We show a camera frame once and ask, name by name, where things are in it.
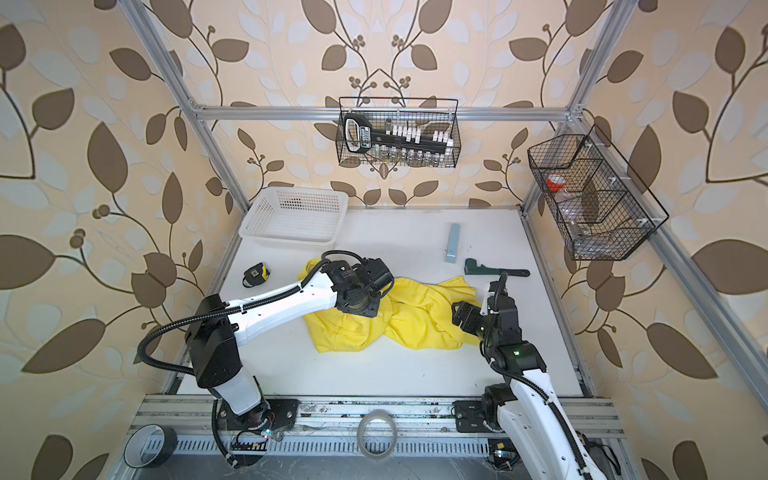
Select black socket set holder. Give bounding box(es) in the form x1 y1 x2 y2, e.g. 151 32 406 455
339 112 460 155

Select red white cup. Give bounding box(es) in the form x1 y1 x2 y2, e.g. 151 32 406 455
545 174 567 194

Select back black wire basket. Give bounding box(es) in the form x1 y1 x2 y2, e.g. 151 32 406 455
333 95 461 168

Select white plastic basket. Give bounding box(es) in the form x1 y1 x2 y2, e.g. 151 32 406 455
238 187 349 249

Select green pipe wrench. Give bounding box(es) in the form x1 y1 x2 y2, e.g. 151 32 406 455
464 258 531 278

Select clear tape roll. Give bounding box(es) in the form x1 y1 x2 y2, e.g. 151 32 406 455
356 409 399 461

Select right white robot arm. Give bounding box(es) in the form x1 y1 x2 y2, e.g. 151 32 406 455
452 271 605 479

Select side black wire basket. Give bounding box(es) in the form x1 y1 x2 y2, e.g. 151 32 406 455
527 125 669 261

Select aluminium frame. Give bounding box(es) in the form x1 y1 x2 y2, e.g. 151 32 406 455
113 0 768 480

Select yellow trousers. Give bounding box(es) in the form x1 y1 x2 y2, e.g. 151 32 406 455
304 276 480 353

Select black yellow tape measure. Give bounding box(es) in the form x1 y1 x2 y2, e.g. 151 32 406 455
242 262 270 288

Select light blue block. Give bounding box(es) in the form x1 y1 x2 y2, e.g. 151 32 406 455
444 223 461 264

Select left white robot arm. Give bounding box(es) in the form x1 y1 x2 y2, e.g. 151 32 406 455
137 250 395 416

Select black tape roll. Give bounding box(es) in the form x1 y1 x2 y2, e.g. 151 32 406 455
123 424 178 469

